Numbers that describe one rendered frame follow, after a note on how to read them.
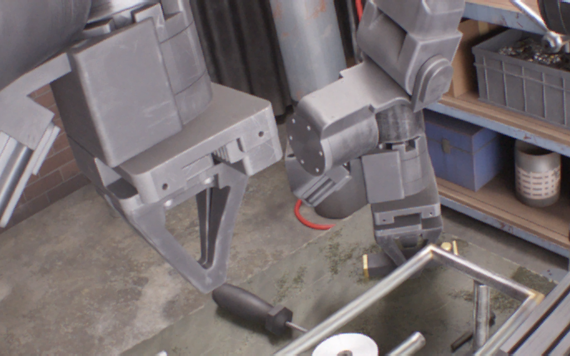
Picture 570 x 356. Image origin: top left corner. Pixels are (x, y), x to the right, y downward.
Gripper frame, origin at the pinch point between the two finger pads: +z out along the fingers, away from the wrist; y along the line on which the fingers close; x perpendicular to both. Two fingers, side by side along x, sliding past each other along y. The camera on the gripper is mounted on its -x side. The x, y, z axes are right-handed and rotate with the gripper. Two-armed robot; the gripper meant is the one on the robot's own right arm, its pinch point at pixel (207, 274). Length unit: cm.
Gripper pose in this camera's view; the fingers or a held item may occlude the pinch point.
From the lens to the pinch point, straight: 34.8
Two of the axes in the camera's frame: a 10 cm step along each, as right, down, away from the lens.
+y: 5.9, 2.9, -7.5
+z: 2.1, 8.4, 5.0
